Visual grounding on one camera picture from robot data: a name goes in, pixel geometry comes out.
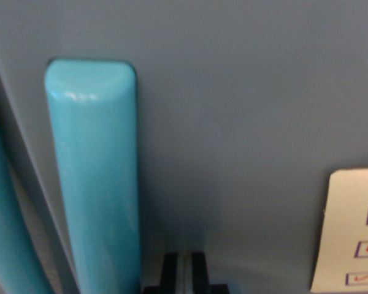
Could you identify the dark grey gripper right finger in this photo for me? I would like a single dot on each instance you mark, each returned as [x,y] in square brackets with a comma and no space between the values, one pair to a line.
[199,272]

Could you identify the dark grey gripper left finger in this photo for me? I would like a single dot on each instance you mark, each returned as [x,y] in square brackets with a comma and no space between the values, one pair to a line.
[170,272]

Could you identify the grey plastic fridge door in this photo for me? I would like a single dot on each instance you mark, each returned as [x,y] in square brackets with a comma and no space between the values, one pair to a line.
[233,107]
[30,208]

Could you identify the cream shopping list card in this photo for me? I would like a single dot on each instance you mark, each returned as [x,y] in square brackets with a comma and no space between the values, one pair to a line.
[340,229]

